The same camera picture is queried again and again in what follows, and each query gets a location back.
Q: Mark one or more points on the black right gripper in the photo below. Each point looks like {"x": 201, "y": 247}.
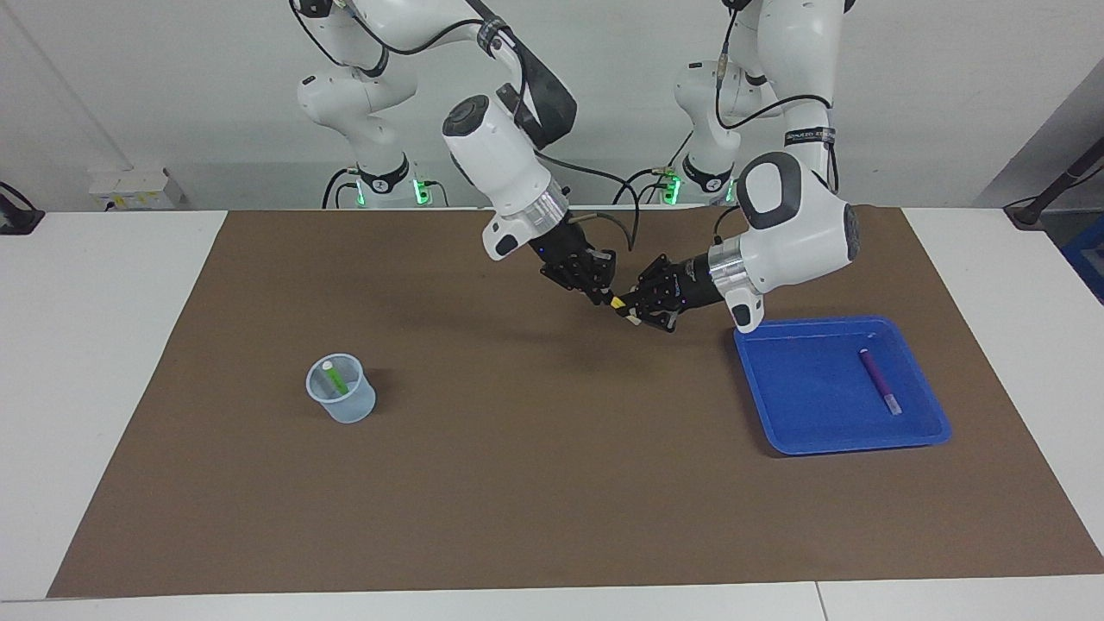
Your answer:
{"x": 571, "y": 254}

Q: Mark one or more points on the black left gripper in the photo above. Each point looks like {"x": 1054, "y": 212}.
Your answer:
{"x": 697, "y": 283}

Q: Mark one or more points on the yellow marker pen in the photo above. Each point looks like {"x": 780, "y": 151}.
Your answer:
{"x": 619, "y": 304}

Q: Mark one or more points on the purple marker pen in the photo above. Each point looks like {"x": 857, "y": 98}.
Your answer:
{"x": 880, "y": 379}

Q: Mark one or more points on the green marker pen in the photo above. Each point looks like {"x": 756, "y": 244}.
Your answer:
{"x": 335, "y": 378}

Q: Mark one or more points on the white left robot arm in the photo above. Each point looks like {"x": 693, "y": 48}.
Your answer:
{"x": 802, "y": 224}

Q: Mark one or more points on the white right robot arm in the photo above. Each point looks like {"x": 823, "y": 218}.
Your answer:
{"x": 500, "y": 164}

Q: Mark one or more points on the blue plastic tray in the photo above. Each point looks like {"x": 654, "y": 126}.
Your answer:
{"x": 793, "y": 414}

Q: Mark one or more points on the brown table mat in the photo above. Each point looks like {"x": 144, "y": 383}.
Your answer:
{"x": 561, "y": 474}

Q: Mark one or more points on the translucent plastic cup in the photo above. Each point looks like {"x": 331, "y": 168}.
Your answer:
{"x": 349, "y": 410}

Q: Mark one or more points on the black stand pole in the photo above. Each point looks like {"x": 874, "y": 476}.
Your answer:
{"x": 1026, "y": 211}

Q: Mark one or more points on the blue crate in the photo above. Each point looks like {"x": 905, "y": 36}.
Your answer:
{"x": 1088, "y": 259}

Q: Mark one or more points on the white power box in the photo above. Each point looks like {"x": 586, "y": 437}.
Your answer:
{"x": 129, "y": 190}

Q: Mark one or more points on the black desk clamp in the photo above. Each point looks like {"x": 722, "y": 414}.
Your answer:
{"x": 17, "y": 220}

